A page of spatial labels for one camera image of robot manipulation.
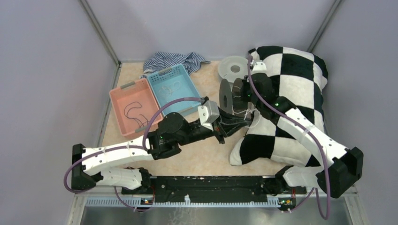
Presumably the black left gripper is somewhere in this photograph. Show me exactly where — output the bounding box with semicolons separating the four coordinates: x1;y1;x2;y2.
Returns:
176;105;251;146

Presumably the black cable spool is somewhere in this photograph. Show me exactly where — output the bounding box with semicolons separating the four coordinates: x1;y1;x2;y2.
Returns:
219;78;248;117

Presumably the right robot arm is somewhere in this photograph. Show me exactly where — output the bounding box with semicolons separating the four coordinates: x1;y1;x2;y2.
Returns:
241;73;364;198

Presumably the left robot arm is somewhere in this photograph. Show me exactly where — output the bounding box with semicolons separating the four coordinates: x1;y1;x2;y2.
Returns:
64;112;251;194

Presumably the black white checkered pillow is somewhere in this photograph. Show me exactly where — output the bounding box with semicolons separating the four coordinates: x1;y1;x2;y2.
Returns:
230;45;328;167

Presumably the blue perforated plastic basket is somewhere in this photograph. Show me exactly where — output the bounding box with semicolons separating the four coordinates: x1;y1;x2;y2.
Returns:
147;64;200;116

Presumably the blue white striped cloth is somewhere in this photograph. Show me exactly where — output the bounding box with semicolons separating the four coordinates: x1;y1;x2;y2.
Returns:
139;52;211;79

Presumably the pink perforated plastic basket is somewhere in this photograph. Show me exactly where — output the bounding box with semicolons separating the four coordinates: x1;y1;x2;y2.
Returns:
109;78;160;139

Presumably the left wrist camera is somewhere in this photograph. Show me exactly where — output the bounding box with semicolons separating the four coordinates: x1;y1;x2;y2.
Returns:
198;100;220;131

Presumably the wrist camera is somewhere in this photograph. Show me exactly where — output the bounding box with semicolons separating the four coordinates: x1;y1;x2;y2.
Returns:
251;60;267;74
198;100;220;131

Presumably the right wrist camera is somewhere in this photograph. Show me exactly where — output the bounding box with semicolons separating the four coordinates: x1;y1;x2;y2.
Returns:
251;60;267;74

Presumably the grey cable spool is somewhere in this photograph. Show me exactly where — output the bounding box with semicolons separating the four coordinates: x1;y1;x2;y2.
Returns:
217;56;248;83

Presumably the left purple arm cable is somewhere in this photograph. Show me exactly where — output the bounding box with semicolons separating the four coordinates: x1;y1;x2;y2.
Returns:
63;97;208;213

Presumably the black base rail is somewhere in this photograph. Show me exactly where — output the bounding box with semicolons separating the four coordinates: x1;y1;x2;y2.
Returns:
121;176;307;203

